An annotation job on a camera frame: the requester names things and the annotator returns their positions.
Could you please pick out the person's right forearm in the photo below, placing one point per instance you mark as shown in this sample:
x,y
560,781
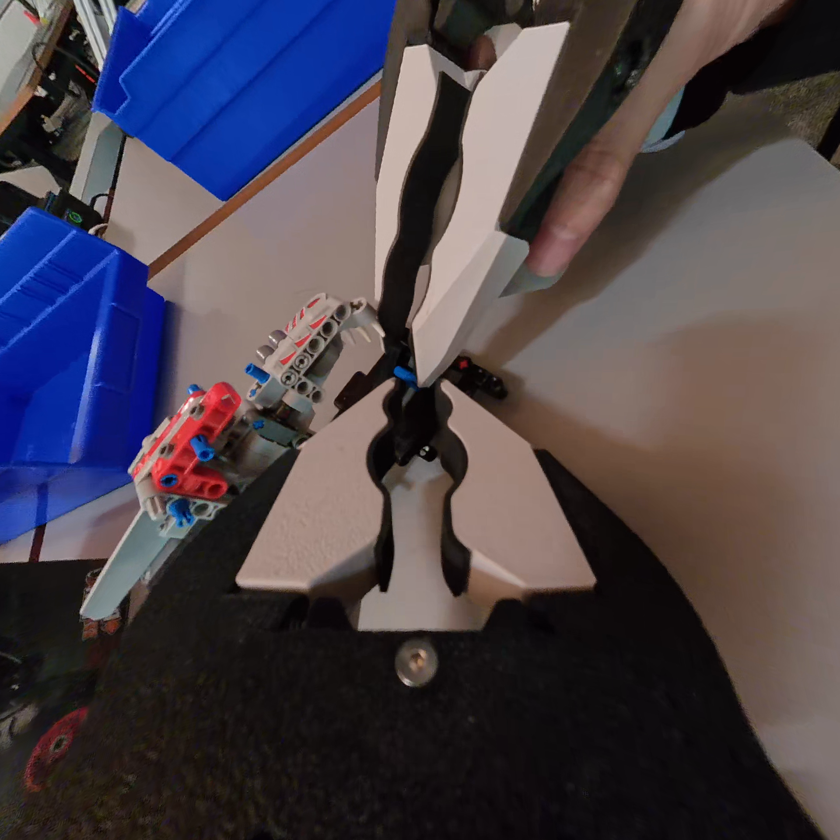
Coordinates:
x,y
754,72

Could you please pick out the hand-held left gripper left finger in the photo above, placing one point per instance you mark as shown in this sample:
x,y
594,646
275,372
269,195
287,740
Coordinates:
x,y
321,512

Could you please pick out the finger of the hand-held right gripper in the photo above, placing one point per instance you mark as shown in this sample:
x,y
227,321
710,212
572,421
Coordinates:
x,y
394,151
485,197

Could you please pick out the grey red toy brick truck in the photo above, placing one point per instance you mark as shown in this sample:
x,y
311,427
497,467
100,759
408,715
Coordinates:
x,y
197,446

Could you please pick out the blue toy brick pin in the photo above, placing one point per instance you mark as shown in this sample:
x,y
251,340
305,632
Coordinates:
x,y
405,375

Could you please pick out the black device green light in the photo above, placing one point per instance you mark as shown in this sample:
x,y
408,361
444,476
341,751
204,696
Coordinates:
x,y
72,213

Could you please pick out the blue plastic storage bin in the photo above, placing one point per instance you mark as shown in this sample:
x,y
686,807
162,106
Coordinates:
x,y
229,85
65,361

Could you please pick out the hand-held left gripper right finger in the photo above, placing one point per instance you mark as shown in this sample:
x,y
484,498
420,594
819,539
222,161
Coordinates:
x,y
518,518

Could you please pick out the person's right hand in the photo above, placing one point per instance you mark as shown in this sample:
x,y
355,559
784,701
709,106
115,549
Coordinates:
x,y
604,177

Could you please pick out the black toy set box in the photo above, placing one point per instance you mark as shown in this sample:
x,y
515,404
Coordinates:
x,y
56,748

